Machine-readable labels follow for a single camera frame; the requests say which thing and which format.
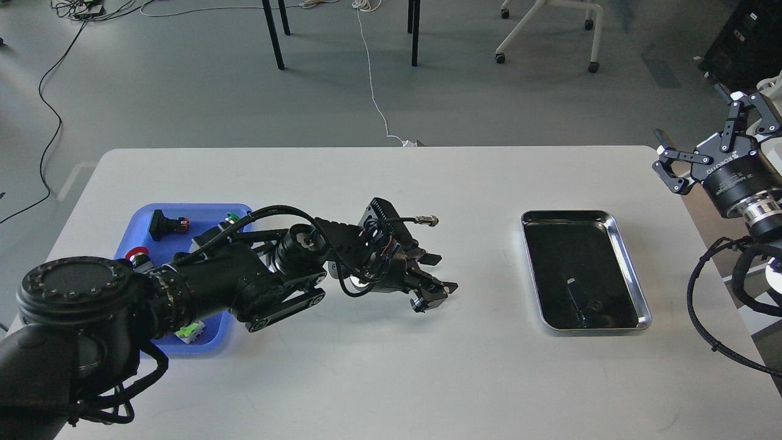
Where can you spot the black selector switch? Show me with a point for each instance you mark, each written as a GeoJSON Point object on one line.
{"type": "Point", "coordinates": [159, 225]}

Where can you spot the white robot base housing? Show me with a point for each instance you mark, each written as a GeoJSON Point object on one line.
{"type": "Point", "coordinates": [771, 88]}

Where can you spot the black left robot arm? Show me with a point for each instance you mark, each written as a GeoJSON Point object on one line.
{"type": "Point", "coordinates": [89, 324]}

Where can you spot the black table leg left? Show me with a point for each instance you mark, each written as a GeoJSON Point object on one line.
{"type": "Point", "coordinates": [272, 30]}

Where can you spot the small black gear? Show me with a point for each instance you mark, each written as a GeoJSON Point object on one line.
{"type": "Point", "coordinates": [418, 305]}
{"type": "Point", "coordinates": [594, 306]}

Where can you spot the silver metal tray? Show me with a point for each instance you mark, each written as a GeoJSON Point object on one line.
{"type": "Point", "coordinates": [577, 256]}

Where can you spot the black table leg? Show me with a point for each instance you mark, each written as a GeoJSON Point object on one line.
{"type": "Point", "coordinates": [413, 28]}
{"type": "Point", "coordinates": [272, 30]}

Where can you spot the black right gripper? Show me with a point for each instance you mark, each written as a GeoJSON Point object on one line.
{"type": "Point", "coordinates": [739, 174]}

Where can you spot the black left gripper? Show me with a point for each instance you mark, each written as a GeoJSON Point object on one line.
{"type": "Point", "coordinates": [403, 273]}

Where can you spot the red emergency stop button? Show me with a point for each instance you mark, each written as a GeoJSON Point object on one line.
{"type": "Point", "coordinates": [140, 260]}

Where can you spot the light green contact switch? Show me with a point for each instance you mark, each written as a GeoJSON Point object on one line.
{"type": "Point", "coordinates": [191, 332]}

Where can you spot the blue plastic tray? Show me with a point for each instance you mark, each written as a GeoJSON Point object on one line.
{"type": "Point", "coordinates": [201, 216]}

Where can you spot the black table leg right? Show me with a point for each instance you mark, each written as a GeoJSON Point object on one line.
{"type": "Point", "coordinates": [413, 28]}

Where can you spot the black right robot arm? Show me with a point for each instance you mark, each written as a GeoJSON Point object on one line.
{"type": "Point", "coordinates": [677, 169]}

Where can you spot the black equipment case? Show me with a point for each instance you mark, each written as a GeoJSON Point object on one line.
{"type": "Point", "coordinates": [748, 47]}

